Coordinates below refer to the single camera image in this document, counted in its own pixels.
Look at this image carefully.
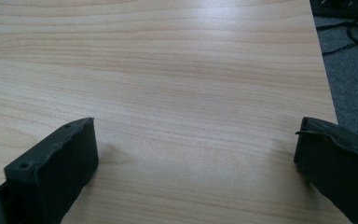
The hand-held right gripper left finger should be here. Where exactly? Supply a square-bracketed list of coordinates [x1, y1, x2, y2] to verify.
[3, 117, 100, 224]

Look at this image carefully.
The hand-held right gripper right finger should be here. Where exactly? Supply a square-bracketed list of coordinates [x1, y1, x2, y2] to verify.
[293, 116, 358, 224]

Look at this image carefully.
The black equipment base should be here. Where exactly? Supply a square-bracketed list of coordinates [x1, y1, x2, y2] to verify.
[309, 0, 358, 19]

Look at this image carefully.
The looped black cable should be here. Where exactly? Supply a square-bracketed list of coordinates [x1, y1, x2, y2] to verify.
[315, 17, 358, 58]

